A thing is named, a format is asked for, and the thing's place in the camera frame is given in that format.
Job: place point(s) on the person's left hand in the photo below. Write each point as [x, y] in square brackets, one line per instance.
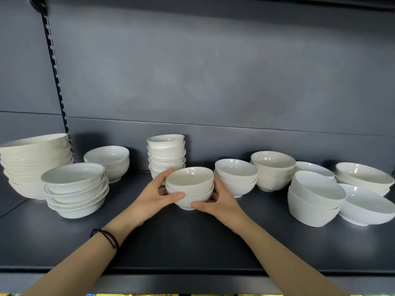
[145, 209]

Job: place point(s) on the person's right hand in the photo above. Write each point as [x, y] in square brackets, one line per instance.
[225, 212]

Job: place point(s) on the deep white ceramic bowl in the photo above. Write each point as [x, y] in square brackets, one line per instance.
[163, 167]
[155, 174]

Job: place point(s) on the white wide-rimmed ceramic bowl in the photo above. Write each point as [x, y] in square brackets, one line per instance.
[74, 175]

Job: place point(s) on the cream ceramic bowl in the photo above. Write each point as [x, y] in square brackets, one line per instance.
[37, 147]
[37, 159]
[37, 167]

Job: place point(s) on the person's left forearm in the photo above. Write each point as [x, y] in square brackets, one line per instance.
[74, 271]

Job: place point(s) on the person's right forearm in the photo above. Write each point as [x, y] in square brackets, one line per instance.
[287, 265]

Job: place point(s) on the narrow grey metal back panel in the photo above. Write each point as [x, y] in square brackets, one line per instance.
[27, 126]

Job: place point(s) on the large grey metal back panel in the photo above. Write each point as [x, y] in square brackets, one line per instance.
[21, 58]
[216, 67]

